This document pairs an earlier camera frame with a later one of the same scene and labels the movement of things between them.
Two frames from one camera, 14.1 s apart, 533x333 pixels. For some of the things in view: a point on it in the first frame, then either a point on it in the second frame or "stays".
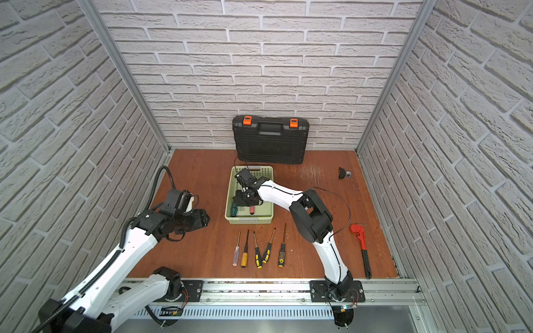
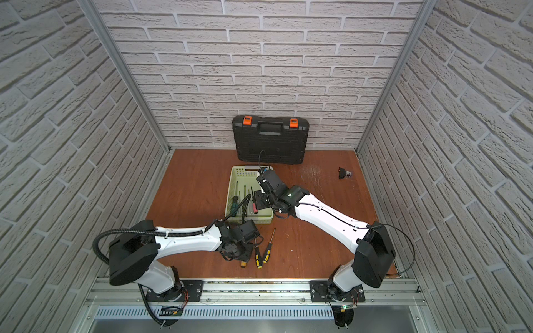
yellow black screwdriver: [268, 249] stays
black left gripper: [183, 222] -> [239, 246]
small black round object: [344, 174] stays
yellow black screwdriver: [258, 257] stays
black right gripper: [241, 200] -> [258, 197]
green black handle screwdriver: [234, 209] stays
